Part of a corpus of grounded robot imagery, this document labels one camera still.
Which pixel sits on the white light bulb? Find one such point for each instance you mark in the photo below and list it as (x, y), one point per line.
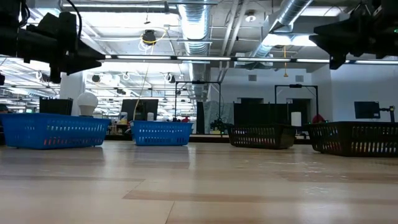
(87, 102)

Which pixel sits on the black metal gantry frame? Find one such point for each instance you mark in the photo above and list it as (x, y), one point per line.
(295, 85)
(199, 82)

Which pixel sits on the black plastic slotted basket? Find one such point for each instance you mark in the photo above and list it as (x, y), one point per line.
(351, 138)
(261, 137)

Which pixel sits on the silver diagonal ventilation duct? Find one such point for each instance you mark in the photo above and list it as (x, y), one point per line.
(292, 9)

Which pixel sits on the black computer monitor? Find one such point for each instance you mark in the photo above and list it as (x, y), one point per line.
(56, 106)
(146, 109)

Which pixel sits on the black metal table frame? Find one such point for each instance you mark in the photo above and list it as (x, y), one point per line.
(211, 138)

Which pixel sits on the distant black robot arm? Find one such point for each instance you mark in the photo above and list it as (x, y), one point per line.
(219, 125)

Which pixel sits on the white ceiling sensor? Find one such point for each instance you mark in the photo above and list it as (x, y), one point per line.
(250, 18)

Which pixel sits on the person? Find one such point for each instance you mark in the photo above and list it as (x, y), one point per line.
(318, 118)
(3, 109)

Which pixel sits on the white LED light bar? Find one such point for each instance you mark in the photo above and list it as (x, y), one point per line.
(202, 58)

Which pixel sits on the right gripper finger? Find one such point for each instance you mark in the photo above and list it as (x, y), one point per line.
(335, 39)

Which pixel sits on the black partition panel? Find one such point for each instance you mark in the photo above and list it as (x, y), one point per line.
(261, 113)

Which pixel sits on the black wall monitor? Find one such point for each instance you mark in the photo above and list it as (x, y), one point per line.
(367, 109)

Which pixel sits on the blue plastic slotted basket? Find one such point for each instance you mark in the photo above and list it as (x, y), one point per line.
(53, 130)
(161, 133)

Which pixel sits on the silver ribbed ventilation duct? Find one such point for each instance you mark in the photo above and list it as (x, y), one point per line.
(196, 25)

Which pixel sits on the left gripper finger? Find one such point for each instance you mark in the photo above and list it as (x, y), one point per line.
(84, 60)

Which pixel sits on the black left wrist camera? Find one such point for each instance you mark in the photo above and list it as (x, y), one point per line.
(59, 23)

